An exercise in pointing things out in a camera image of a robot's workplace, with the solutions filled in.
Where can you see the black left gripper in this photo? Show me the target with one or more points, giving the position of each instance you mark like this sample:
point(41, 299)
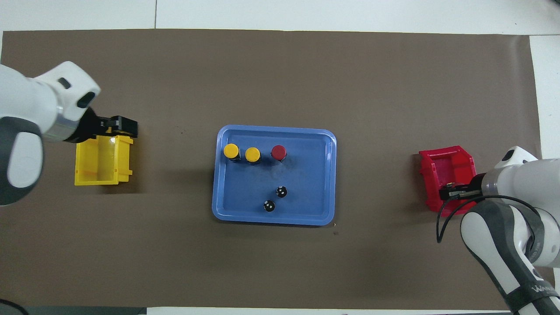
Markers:
point(87, 129)

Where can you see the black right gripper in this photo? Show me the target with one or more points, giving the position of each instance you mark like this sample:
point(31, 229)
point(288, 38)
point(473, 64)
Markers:
point(472, 188)

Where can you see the yellow push button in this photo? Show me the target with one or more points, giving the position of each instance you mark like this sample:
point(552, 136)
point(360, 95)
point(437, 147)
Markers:
point(252, 154)
point(231, 151)

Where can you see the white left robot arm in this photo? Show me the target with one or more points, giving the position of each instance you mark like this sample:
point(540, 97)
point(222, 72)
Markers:
point(26, 100)

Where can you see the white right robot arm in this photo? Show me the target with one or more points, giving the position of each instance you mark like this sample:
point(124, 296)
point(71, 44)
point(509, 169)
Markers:
point(525, 183)

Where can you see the red plastic bin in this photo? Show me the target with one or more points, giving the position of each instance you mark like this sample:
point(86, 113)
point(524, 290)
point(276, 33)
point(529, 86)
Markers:
point(446, 166)

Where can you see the yellow plastic bin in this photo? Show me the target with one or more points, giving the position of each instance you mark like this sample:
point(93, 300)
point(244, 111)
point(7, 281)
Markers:
point(103, 159)

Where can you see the blue plastic tray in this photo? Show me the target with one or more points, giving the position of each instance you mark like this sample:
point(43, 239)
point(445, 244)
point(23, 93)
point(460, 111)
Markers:
point(302, 192)

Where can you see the black cylinder capacitor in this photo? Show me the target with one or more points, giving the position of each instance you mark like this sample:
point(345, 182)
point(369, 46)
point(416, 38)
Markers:
point(281, 191)
point(269, 205)

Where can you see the brown table mat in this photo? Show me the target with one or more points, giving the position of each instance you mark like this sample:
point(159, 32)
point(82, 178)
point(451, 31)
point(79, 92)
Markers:
point(280, 65)

